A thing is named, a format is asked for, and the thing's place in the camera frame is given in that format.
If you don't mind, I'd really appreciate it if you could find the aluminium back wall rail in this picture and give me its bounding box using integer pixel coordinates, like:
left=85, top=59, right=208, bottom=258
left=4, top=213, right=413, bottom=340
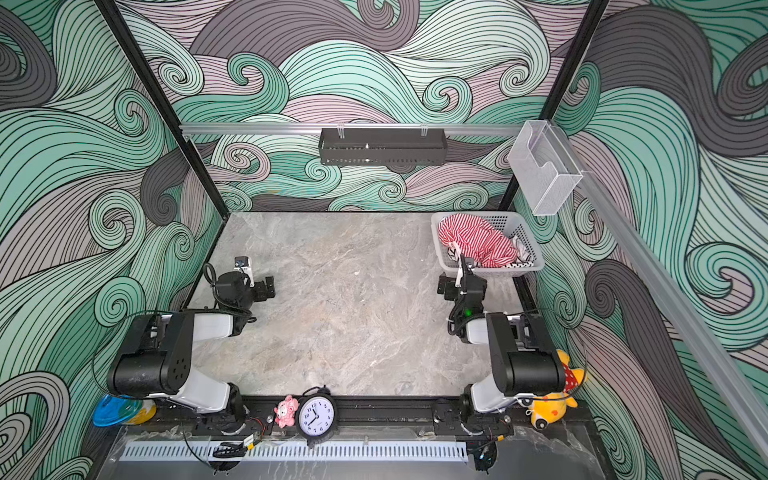
left=179, top=122, right=523, bottom=137

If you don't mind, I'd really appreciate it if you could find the yellow plush toy red shirt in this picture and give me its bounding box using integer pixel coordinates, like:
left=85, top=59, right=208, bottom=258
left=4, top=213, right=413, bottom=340
left=517, top=349, right=586, bottom=430

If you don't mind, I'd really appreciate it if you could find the white slotted cable duct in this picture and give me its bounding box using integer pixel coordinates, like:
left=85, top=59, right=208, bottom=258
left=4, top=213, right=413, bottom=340
left=119, top=441, right=469, bottom=463

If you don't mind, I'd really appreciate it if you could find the blue yellow plastic toy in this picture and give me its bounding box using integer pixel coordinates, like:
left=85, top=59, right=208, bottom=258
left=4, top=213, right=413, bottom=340
left=92, top=395, right=157, bottom=428

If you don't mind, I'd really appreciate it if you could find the aluminium right wall rail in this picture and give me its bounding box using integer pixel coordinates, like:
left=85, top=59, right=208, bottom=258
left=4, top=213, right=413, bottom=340
left=552, top=126, right=767, bottom=459

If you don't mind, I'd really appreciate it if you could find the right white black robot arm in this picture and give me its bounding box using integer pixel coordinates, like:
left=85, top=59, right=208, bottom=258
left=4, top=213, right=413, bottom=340
left=437, top=255, right=566, bottom=419

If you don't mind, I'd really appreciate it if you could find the white plastic laundry basket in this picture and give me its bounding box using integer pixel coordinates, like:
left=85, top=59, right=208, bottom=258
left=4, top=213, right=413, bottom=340
left=431, top=211, right=545, bottom=277

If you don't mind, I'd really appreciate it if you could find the aluminium wall rail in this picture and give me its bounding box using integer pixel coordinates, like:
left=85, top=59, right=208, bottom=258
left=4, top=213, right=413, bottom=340
left=179, top=122, right=523, bottom=137
left=552, top=126, right=767, bottom=459

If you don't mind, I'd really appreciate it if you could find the black white striped tank top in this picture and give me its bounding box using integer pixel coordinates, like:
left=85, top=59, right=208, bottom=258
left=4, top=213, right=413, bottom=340
left=508, top=235, right=534, bottom=268

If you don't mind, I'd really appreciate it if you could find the pink plush toy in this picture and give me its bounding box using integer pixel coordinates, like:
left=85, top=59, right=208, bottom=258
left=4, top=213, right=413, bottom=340
left=274, top=395, right=300, bottom=429

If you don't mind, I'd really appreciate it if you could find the black wall shelf tray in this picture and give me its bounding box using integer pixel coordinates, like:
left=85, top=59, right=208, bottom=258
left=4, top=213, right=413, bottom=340
left=318, top=129, right=448, bottom=167

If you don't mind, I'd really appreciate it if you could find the red white striped tank top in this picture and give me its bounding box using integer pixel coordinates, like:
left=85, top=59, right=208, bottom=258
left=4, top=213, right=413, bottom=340
left=438, top=213, right=515, bottom=268

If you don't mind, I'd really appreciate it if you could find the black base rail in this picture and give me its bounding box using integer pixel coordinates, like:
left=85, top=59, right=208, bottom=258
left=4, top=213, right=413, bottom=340
left=150, top=394, right=589, bottom=438

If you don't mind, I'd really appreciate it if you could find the clear acrylic wall holder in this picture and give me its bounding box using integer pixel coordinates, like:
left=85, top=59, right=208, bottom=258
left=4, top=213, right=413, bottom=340
left=507, top=120, right=583, bottom=216

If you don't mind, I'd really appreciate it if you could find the black round alarm clock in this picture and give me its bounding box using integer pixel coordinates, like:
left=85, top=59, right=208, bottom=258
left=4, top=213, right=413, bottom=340
left=295, top=386, right=338, bottom=449

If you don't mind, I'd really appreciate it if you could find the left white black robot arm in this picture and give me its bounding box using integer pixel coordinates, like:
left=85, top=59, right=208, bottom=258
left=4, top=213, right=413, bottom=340
left=106, top=256, right=276, bottom=421

